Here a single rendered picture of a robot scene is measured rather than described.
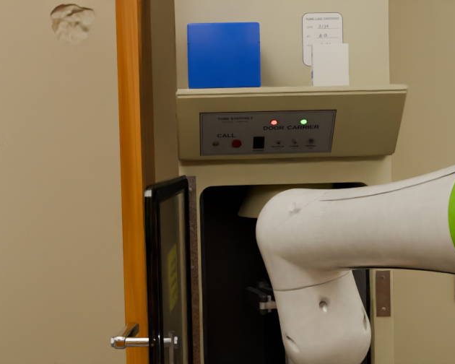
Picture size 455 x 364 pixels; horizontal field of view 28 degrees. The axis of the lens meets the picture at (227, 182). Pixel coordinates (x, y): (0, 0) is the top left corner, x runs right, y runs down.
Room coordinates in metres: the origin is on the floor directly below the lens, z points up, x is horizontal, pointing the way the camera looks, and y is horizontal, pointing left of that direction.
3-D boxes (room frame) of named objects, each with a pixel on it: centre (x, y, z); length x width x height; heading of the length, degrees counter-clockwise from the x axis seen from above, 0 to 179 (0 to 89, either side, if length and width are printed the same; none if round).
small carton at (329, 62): (1.30, -0.15, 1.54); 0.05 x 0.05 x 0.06; 87
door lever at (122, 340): (1.11, 0.11, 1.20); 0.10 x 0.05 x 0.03; 175
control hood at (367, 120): (1.30, -0.09, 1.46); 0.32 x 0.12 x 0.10; 92
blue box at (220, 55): (1.30, 0.00, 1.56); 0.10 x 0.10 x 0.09; 2
